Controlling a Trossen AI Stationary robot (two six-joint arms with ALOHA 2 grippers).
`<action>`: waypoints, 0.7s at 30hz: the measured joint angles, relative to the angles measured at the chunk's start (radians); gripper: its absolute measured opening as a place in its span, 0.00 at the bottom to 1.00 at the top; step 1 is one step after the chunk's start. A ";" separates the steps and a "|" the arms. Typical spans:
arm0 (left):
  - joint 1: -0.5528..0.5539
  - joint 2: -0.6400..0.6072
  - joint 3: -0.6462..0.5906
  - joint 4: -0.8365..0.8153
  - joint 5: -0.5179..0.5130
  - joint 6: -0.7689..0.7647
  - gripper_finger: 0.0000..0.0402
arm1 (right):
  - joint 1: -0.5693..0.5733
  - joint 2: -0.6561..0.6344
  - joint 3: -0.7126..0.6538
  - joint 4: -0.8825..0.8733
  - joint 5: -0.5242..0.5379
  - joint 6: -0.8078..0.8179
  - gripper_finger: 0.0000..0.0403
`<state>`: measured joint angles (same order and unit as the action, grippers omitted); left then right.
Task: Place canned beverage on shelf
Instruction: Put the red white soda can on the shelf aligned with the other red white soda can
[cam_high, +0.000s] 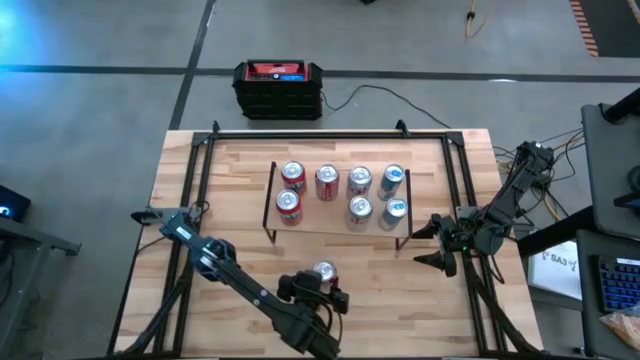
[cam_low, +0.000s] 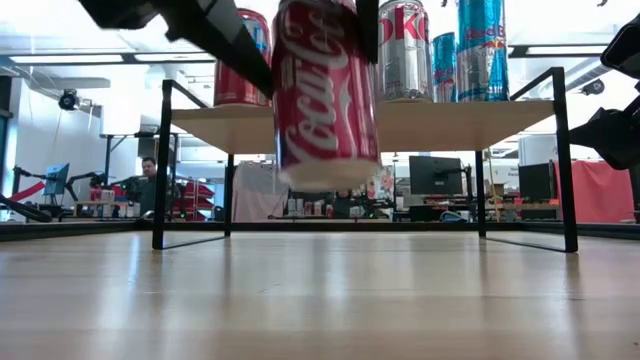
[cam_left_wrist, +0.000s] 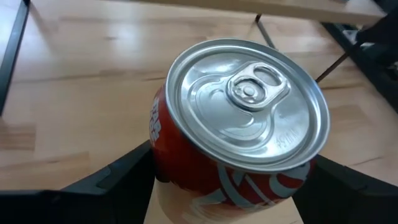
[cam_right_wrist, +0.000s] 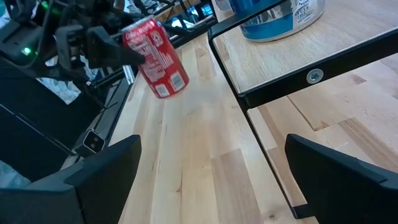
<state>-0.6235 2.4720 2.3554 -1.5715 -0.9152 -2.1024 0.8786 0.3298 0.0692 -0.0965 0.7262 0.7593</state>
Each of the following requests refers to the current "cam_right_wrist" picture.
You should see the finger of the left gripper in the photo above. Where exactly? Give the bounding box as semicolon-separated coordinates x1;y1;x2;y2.
86;26;146;68

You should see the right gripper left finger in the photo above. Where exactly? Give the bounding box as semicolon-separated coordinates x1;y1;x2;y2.
0;134;142;224

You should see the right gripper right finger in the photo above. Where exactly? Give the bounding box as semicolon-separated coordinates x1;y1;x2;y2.
284;133;398;224

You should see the red soda can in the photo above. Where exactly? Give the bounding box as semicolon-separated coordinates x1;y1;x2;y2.
121;15;190;100

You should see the blue silver Red Bull can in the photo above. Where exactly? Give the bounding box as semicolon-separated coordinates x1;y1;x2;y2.
228;0;326;44

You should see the teal floral patterned cloth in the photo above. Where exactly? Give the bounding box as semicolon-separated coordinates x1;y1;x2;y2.
35;55;101;105

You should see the black table-level camera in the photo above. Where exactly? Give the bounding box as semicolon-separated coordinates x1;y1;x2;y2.
81;129;106;156

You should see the wooden shelf with black frame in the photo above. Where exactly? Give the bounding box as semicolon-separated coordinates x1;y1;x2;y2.
207;0;398;220

